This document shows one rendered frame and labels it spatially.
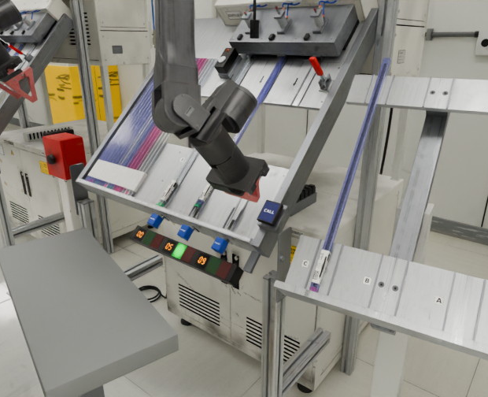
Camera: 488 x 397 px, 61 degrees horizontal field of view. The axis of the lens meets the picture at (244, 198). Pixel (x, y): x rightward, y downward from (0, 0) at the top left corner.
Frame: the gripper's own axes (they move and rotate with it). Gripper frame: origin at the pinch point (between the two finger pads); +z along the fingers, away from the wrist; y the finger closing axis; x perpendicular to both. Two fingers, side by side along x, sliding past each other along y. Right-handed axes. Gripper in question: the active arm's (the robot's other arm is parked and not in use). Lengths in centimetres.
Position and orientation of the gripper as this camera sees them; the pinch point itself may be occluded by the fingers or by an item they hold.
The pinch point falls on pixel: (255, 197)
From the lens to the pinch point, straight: 79.3
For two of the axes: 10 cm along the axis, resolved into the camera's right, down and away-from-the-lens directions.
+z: 4.3, 5.2, 7.4
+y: -7.8, -2.1, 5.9
